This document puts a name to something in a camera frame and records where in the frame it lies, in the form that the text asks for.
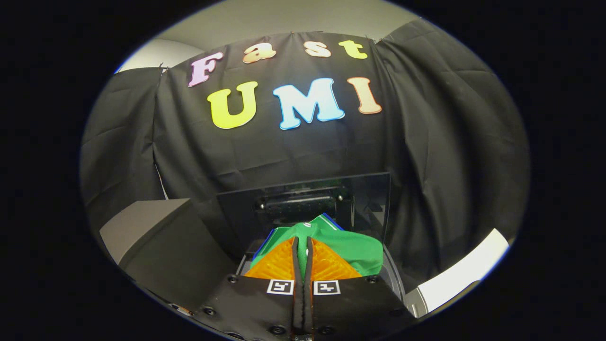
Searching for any green polo shirt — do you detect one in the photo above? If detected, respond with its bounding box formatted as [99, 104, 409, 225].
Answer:
[250, 213, 384, 278]

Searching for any black backdrop cloth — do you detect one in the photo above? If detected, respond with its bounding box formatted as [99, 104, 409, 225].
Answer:
[80, 19, 531, 285]

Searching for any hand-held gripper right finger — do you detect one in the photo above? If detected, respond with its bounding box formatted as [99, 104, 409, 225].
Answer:
[303, 236, 417, 341]

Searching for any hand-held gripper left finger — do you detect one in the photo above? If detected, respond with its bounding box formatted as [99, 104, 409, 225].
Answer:
[196, 236, 303, 341]

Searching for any white table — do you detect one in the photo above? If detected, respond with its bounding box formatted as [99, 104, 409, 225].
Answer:
[417, 228, 509, 315]

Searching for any grey cabinet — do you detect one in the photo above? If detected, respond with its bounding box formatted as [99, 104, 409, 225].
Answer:
[99, 198, 237, 313]

